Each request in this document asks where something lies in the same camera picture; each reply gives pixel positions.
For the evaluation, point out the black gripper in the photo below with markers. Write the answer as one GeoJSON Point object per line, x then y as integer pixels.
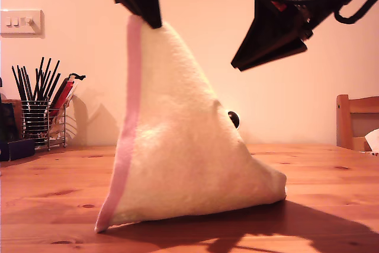
{"type": "Point", "coordinates": [314, 1]}

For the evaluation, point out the cream tea towel pink trim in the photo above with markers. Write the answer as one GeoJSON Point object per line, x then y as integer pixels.
{"type": "Point", "coordinates": [177, 146]}

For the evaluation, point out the wooden chair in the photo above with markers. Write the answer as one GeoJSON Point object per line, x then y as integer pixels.
{"type": "Point", "coordinates": [342, 122]}

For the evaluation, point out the black chopstick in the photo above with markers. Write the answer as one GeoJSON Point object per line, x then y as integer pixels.
{"type": "Point", "coordinates": [44, 78]}
{"type": "Point", "coordinates": [28, 83]}
{"type": "Point", "coordinates": [23, 83]}
{"type": "Point", "coordinates": [51, 80]}
{"type": "Point", "coordinates": [18, 83]}
{"type": "Point", "coordinates": [38, 78]}
{"type": "Point", "coordinates": [54, 84]}

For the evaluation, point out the white tissue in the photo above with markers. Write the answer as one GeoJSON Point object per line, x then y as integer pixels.
{"type": "Point", "coordinates": [373, 140]}

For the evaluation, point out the dark blue box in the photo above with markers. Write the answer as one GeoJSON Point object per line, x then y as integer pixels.
{"type": "Point", "coordinates": [19, 150]}

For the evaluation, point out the white round security camera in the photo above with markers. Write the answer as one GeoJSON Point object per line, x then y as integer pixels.
{"type": "Point", "coordinates": [234, 118]}

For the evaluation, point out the white light switch plate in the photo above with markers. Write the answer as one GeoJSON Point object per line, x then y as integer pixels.
{"type": "Point", "coordinates": [22, 31]}

